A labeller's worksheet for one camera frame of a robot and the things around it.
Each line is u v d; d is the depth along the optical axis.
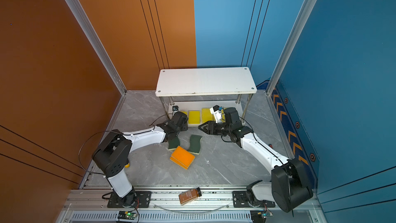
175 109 0.83
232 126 0.64
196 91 0.72
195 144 0.91
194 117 0.96
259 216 0.70
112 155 0.47
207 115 0.97
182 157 0.82
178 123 0.73
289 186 0.40
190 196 0.71
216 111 0.74
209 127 0.70
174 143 0.90
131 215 0.70
